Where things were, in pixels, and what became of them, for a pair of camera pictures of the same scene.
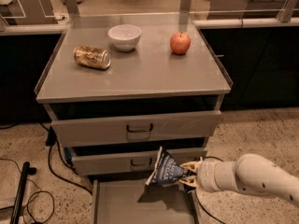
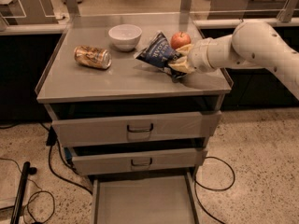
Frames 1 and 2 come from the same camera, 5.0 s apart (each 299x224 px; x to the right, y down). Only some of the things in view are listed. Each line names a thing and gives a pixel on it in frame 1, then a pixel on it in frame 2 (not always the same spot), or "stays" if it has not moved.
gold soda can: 90,56 stays
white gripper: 207,174 to 197,57
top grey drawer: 184,125 stays
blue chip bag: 166,170 to 159,54
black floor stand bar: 19,201 stays
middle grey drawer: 140,161 stays
